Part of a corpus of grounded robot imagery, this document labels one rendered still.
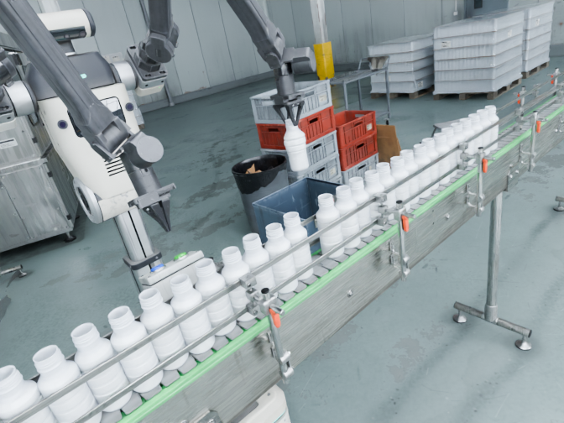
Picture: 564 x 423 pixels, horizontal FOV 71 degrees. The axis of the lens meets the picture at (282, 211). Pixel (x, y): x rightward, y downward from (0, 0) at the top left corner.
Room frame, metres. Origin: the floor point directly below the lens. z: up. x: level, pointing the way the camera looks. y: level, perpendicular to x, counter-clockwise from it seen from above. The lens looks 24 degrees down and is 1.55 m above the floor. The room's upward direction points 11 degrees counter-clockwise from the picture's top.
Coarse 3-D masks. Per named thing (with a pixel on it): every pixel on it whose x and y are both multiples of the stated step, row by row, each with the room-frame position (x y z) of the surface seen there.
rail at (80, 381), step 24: (456, 168) 1.21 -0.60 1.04; (384, 192) 0.97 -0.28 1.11; (312, 216) 0.91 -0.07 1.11; (312, 240) 0.81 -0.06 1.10; (264, 264) 0.72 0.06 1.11; (312, 264) 0.80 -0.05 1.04; (192, 312) 0.61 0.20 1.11; (240, 312) 0.67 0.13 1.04; (72, 360) 0.55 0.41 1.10; (120, 360) 0.53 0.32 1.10; (168, 360) 0.57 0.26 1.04; (72, 384) 0.48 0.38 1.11; (96, 408) 0.49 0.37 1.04
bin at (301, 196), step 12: (300, 180) 1.63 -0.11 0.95; (312, 180) 1.62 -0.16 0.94; (324, 180) 1.56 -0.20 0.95; (276, 192) 1.55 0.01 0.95; (288, 192) 1.58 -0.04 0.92; (300, 192) 1.62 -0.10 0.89; (312, 192) 1.63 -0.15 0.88; (324, 192) 1.57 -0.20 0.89; (252, 204) 1.47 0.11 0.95; (264, 204) 1.50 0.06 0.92; (276, 204) 1.54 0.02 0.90; (288, 204) 1.58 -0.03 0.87; (300, 204) 1.62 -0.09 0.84; (312, 204) 1.64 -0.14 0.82; (264, 216) 1.42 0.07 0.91; (276, 216) 1.36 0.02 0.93; (300, 216) 1.61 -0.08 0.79; (264, 228) 1.44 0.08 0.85; (312, 228) 1.24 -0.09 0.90; (264, 240) 1.45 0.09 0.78; (312, 252) 1.23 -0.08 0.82
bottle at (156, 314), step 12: (156, 288) 0.63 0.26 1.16; (144, 300) 0.60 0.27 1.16; (156, 300) 0.60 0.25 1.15; (144, 312) 0.60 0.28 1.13; (156, 312) 0.60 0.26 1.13; (168, 312) 0.60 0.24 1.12; (144, 324) 0.59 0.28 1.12; (156, 324) 0.58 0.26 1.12; (168, 336) 0.59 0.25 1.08; (180, 336) 0.61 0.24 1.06; (156, 348) 0.59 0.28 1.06; (168, 348) 0.59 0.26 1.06; (180, 348) 0.60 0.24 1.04; (180, 360) 0.59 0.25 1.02
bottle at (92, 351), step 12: (84, 324) 0.56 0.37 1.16; (72, 336) 0.53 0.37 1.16; (84, 336) 0.53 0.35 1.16; (96, 336) 0.54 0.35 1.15; (84, 348) 0.52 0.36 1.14; (96, 348) 0.53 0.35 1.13; (108, 348) 0.54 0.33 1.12; (84, 360) 0.52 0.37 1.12; (96, 360) 0.52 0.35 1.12; (84, 372) 0.52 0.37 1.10; (108, 372) 0.52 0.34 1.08; (120, 372) 0.54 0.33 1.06; (96, 384) 0.51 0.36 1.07; (108, 384) 0.52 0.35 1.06; (120, 384) 0.53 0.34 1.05; (96, 396) 0.52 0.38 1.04; (108, 396) 0.51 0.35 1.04; (108, 408) 0.51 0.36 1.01; (120, 408) 0.52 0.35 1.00
